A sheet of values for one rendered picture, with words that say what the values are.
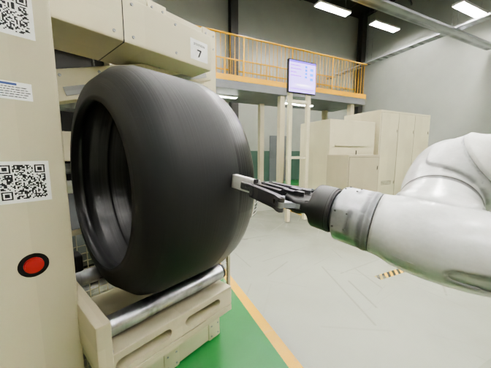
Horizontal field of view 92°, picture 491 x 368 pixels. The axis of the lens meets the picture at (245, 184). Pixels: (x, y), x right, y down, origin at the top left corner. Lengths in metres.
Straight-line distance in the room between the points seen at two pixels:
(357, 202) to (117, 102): 0.48
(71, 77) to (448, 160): 1.03
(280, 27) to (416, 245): 12.44
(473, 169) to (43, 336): 0.80
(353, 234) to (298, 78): 4.32
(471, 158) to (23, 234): 0.74
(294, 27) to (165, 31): 12.13
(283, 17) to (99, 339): 12.78
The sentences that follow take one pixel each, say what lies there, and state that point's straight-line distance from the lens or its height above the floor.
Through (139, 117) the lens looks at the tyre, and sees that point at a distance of 0.51.
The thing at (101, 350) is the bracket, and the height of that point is 0.90.
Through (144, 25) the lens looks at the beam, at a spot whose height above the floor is 1.71.
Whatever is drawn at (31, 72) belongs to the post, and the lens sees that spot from 0.61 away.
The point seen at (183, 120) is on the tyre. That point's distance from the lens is 0.50.
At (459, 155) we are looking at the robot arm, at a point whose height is 1.27.
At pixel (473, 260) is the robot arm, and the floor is 1.16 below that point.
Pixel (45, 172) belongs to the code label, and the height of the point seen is 1.23.
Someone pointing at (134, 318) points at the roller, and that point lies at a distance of 0.66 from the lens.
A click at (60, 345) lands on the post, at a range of 0.71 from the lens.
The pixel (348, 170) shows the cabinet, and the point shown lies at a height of 0.95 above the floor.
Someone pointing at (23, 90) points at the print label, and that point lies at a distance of 0.60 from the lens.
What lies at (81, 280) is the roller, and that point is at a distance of 0.89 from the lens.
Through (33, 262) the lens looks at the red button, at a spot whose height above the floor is 1.07.
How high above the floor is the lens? 1.27
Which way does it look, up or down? 7 degrees down
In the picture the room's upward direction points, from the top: straight up
